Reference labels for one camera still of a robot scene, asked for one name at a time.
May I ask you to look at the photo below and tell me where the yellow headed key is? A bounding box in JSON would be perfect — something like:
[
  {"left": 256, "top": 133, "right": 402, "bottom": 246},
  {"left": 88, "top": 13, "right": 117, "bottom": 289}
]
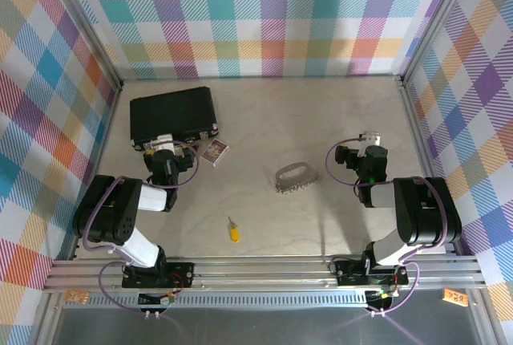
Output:
[{"left": 226, "top": 216, "right": 241, "bottom": 245}]

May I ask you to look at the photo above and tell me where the playing card box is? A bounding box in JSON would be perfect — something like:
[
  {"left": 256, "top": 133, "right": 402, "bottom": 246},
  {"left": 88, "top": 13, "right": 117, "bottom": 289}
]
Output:
[{"left": 200, "top": 139, "right": 230, "bottom": 168}]

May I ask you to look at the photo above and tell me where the black hard case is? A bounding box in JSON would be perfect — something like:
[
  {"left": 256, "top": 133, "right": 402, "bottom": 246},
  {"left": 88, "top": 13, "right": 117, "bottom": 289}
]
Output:
[{"left": 128, "top": 86, "right": 220, "bottom": 153}]

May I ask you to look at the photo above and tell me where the orange paper tag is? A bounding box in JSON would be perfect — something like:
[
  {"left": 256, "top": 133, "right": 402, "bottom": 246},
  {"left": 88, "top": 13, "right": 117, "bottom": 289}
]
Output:
[
  {"left": 442, "top": 288, "right": 469, "bottom": 306},
  {"left": 64, "top": 289, "right": 89, "bottom": 305}
]

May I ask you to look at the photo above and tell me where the perforated metal strip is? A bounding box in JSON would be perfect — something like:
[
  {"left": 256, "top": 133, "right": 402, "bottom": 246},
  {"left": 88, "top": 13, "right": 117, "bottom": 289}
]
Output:
[{"left": 86, "top": 294, "right": 368, "bottom": 308}]

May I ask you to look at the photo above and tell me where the grey metal sheet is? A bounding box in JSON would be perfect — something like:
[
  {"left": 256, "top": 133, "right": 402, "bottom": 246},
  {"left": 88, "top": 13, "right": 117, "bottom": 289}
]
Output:
[{"left": 51, "top": 306, "right": 482, "bottom": 345}]

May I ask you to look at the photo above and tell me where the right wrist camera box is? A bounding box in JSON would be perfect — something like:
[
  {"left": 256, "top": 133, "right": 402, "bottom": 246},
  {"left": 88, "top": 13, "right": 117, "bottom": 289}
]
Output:
[{"left": 358, "top": 131, "right": 382, "bottom": 148}]

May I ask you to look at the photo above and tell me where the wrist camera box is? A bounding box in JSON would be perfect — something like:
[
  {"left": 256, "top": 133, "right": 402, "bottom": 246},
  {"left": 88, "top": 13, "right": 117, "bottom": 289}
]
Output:
[
  {"left": 358, "top": 131, "right": 382, "bottom": 148},
  {"left": 154, "top": 133, "right": 176, "bottom": 152}
]

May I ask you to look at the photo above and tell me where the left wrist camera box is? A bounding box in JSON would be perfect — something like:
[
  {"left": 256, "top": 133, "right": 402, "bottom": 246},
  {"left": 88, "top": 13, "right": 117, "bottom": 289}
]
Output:
[{"left": 154, "top": 133, "right": 176, "bottom": 152}]

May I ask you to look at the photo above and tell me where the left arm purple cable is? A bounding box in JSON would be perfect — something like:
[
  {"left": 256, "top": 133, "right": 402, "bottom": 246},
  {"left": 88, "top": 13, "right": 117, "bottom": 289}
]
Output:
[{"left": 82, "top": 140, "right": 200, "bottom": 319}]

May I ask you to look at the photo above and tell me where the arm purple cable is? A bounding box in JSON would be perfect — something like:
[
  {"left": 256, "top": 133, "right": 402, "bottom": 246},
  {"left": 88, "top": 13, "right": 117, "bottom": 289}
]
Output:
[
  {"left": 82, "top": 140, "right": 200, "bottom": 319},
  {"left": 325, "top": 138, "right": 450, "bottom": 319}
]

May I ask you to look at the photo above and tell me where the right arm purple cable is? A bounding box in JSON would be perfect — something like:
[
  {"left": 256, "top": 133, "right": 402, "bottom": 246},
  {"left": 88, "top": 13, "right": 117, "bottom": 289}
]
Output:
[{"left": 325, "top": 138, "right": 450, "bottom": 319}]

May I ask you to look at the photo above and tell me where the aluminium side rail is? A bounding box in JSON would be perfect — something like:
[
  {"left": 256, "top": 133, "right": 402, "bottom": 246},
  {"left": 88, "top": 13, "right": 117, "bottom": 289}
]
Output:
[
  {"left": 398, "top": 75, "right": 458, "bottom": 256},
  {"left": 71, "top": 79, "right": 122, "bottom": 260}
]

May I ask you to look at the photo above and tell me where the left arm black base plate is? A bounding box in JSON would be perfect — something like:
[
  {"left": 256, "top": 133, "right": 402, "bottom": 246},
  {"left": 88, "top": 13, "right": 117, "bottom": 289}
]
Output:
[{"left": 121, "top": 262, "right": 196, "bottom": 289}]

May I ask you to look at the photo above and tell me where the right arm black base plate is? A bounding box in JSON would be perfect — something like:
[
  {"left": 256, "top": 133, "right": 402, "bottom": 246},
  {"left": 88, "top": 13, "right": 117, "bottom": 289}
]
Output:
[{"left": 333, "top": 259, "right": 410, "bottom": 286}]

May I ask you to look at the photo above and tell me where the small connector board with wires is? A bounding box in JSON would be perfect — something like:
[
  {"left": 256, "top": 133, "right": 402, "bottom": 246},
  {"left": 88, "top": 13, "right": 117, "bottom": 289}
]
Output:
[
  {"left": 138, "top": 290, "right": 177, "bottom": 306},
  {"left": 366, "top": 288, "right": 400, "bottom": 302}
]

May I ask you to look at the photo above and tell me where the aluminium frame rail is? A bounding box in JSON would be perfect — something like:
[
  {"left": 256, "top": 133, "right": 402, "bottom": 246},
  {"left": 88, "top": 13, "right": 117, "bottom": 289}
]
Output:
[{"left": 42, "top": 255, "right": 488, "bottom": 294}]

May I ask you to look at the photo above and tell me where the aluminium corner post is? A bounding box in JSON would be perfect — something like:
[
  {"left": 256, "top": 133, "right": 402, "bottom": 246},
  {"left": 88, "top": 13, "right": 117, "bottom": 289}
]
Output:
[
  {"left": 39, "top": 0, "right": 123, "bottom": 91},
  {"left": 399, "top": 0, "right": 482, "bottom": 86}
]

